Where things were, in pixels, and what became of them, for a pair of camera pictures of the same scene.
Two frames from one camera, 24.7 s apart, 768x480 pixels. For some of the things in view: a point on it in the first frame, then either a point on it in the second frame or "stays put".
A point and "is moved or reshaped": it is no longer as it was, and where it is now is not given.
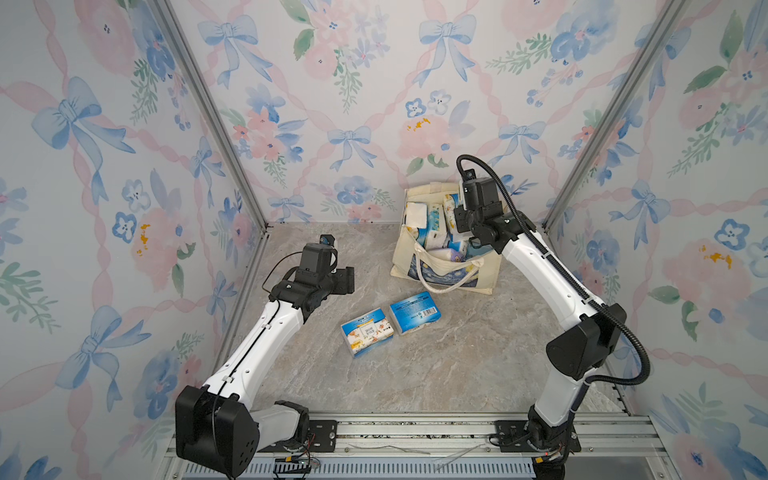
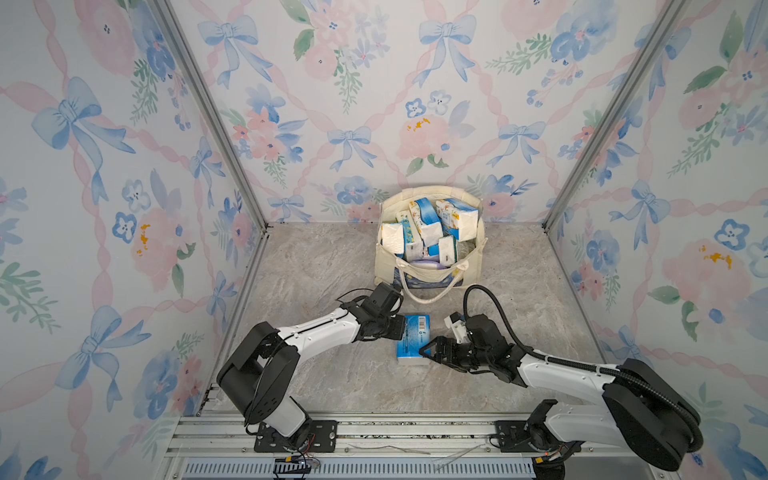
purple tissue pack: (457, 256) → (428, 263)
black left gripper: (345, 280) → (398, 329)
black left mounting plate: (322, 438) stays put
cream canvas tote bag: (428, 250) is moved or reshaped
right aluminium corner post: (629, 86) stays put
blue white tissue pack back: (416, 219) → (392, 237)
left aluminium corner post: (184, 50) stays put
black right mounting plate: (512, 436) stays put
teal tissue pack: (436, 235) → (407, 233)
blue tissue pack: (415, 312) → (416, 336)
